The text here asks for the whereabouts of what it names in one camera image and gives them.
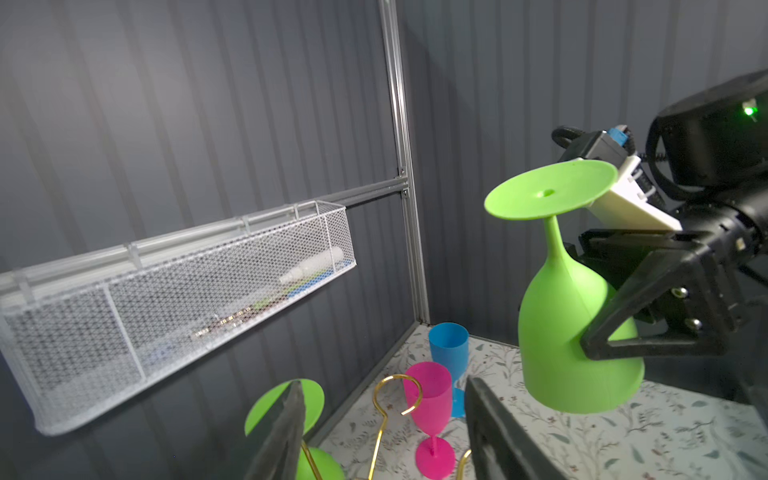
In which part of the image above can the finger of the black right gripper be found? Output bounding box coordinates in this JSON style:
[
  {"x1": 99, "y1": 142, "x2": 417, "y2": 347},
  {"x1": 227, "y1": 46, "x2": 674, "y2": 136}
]
[{"x1": 580, "y1": 244, "x2": 729, "y2": 360}]

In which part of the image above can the white mesh wall basket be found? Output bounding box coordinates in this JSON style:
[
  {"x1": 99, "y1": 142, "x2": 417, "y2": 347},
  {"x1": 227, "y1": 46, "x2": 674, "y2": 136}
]
[{"x1": 1, "y1": 200, "x2": 356, "y2": 436}]

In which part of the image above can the green wine glass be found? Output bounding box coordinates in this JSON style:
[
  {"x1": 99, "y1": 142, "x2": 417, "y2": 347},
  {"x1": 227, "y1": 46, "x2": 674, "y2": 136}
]
[
  {"x1": 484, "y1": 160, "x2": 645, "y2": 414},
  {"x1": 239, "y1": 379, "x2": 344, "y2": 479}
]

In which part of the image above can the pink wine glass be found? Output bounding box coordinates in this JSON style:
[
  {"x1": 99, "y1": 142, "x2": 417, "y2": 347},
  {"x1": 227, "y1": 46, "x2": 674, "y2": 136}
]
[{"x1": 406, "y1": 362, "x2": 456, "y2": 479}]

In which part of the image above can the right aluminium corner post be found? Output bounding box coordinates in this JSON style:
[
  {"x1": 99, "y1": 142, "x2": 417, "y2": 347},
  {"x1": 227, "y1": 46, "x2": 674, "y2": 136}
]
[{"x1": 377, "y1": 0, "x2": 432, "y2": 325}]

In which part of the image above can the gold wire glass rack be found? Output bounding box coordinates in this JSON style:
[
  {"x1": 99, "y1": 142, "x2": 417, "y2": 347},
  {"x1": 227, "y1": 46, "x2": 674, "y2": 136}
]
[{"x1": 299, "y1": 373, "x2": 475, "y2": 480}]

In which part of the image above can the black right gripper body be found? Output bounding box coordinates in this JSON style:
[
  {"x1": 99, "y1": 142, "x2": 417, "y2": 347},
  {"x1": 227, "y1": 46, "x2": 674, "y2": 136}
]
[{"x1": 578, "y1": 191, "x2": 767, "y2": 336}]

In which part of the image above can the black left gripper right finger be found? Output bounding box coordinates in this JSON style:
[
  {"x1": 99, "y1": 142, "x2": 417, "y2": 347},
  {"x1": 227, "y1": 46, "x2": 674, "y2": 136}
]
[{"x1": 465, "y1": 376, "x2": 566, "y2": 479}]

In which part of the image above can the blue wine glass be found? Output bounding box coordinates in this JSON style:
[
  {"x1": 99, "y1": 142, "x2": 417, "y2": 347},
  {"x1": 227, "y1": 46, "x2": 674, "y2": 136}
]
[{"x1": 428, "y1": 322, "x2": 470, "y2": 418}]

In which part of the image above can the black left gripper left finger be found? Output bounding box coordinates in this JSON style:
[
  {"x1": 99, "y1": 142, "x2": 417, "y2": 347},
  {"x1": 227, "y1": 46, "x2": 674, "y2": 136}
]
[{"x1": 240, "y1": 380, "x2": 306, "y2": 479}]

